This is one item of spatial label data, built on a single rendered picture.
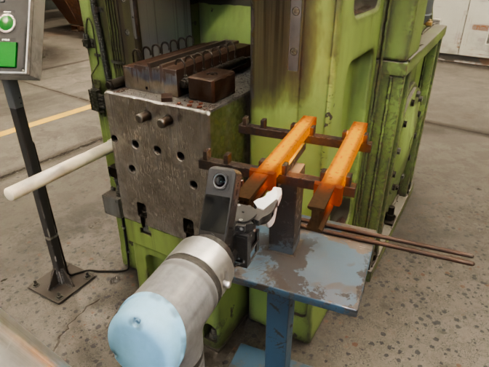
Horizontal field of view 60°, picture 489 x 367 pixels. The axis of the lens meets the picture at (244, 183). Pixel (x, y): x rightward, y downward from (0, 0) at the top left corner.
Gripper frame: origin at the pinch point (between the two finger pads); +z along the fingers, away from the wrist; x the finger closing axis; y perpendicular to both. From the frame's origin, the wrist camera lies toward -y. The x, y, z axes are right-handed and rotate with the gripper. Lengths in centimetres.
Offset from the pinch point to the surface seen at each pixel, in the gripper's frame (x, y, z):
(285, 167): 2.5, -0.6, 7.3
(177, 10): -61, -17, 78
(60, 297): -98, 91, 31
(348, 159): 12.8, -1.1, 14.0
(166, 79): -43, -4, 40
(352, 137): 11.6, -1.1, 25.3
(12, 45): -91, -11, 32
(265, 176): 0.9, -1.4, 0.7
